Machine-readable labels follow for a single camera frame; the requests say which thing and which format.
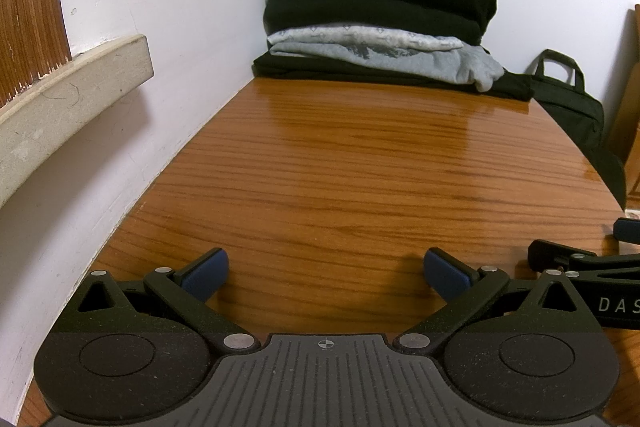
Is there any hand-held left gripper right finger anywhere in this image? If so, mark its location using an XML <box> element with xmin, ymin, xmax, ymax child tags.
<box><xmin>394</xmin><ymin>248</ymin><xmax>601</xmax><ymax>352</ymax></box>

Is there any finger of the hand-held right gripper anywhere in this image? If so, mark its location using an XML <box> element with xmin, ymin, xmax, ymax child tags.
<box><xmin>614</xmin><ymin>218</ymin><xmax>640</xmax><ymax>244</ymax></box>
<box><xmin>527</xmin><ymin>239</ymin><xmax>640</xmax><ymax>277</ymax></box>

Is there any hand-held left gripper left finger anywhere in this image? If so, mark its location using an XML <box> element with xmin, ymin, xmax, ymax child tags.
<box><xmin>75</xmin><ymin>248</ymin><xmax>261</xmax><ymax>353</ymax></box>

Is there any stack of folded clothes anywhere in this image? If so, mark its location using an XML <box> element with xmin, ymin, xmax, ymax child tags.
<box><xmin>263</xmin><ymin>0</ymin><xmax>498</xmax><ymax>46</ymax></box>

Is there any black laptop bag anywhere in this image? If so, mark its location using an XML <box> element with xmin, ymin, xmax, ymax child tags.
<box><xmin>522</xmin><ymin>49</ymin><xmax>628</xmax><ymax>210</ymax></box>

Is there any wooden furniture panel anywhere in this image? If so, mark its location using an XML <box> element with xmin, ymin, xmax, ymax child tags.
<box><xmin>602</xmin><ymin>4</ymin><xmax>640</xmax><ymax>202</ymax></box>

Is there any beige window sill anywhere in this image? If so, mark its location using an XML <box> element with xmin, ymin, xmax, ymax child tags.
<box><xmin>0</xmin><ymin>34</ymin><xmax>154</xmax><ymax>210</ymax></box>

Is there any black folded garment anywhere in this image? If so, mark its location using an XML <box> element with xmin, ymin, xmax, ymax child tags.
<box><xmin>251</xmin><ymin>49</ymin><xmax>536</xmax><ymax>102</ymax></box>

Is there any grey folded garment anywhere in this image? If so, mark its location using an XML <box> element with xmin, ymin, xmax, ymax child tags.
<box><xmin>267</xmin><ymin>25</ymin><xmax>505</xmax><ymax>92</ymax></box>

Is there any wooden window frame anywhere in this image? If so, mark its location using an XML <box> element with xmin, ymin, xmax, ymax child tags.
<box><xmin>0</xmin><ymin>0</ymin><xmax>71</xmax><ymax>108</ymax></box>

